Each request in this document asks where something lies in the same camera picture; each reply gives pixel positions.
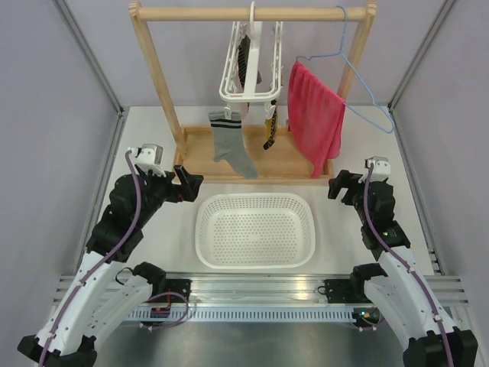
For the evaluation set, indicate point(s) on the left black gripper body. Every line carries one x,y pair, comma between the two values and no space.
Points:
161,189

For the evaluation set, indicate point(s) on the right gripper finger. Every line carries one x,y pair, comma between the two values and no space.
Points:
335,186
346,178

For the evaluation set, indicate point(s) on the white sock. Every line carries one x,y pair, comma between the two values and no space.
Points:
244,109

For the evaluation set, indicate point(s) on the white perforated plastic basket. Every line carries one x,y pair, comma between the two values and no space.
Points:
255,231

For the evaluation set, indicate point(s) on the left aluminium frame post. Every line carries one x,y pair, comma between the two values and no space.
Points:
77,33

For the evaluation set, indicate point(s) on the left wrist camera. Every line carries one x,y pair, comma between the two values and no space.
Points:
148,159

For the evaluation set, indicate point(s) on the aluminium frame post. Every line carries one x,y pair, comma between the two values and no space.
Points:
441,16
77,33

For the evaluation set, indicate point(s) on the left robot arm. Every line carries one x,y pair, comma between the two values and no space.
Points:
75,333

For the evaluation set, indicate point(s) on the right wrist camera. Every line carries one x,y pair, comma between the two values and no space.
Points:
379,167

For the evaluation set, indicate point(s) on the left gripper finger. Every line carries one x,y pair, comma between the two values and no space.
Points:
193,183
182,175

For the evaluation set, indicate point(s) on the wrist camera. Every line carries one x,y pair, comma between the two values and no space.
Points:
379,167
148,159

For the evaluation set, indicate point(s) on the yellow bear sock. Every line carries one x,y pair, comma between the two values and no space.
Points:
271,124

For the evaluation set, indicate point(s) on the black white-striped sock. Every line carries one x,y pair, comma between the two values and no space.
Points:
242,61

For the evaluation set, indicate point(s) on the wooden clothes rack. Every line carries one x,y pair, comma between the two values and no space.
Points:
283,163

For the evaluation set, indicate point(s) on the pink towel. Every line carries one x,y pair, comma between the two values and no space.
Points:
316,116

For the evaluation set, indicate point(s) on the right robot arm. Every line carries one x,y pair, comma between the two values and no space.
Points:
393,283

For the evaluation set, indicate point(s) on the blue wire hanger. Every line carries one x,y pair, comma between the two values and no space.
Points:
359,76

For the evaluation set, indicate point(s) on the white plastic clip hanger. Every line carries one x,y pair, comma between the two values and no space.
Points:
230,89

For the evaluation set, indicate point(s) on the right aluminium frame post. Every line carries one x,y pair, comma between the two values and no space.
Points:
441,16

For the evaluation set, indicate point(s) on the white slotted cable duct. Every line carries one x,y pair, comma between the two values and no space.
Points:
246,314

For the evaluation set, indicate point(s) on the grey striped-cuff sock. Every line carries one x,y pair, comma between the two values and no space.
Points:
229,144

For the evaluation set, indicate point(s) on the aluminium mounting rail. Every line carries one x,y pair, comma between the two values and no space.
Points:
285,289

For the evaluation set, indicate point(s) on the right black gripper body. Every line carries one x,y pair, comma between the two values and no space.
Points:
354,196

